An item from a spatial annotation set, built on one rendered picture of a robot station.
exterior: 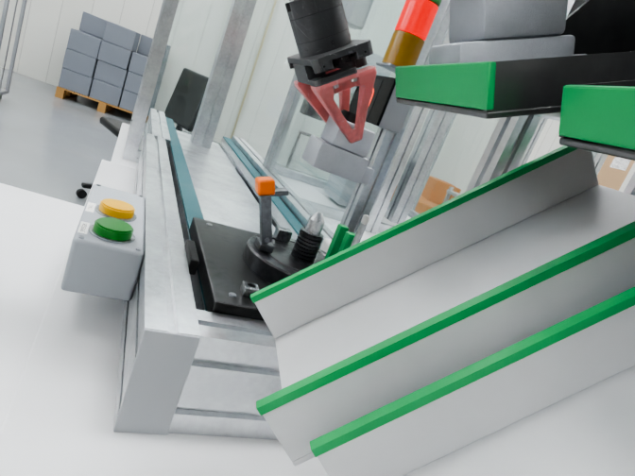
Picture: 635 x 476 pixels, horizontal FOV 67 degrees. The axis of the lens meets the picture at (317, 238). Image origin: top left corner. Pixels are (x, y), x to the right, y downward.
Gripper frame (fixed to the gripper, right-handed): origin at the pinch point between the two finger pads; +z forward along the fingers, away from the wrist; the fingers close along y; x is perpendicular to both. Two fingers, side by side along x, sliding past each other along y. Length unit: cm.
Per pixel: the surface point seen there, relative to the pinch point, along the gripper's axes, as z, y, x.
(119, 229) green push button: 1.2, -0.1, 27.2
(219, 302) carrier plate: 7.3, -12.3, 20.0
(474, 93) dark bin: -8.8, -32.2, 4.0
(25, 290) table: 5.2, 4.0, 40.2
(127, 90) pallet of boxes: 33, 698, 73
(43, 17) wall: -91, 814, 147
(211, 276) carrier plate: 7.2, -6.9, 20.1
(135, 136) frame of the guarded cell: 5, 82, 30
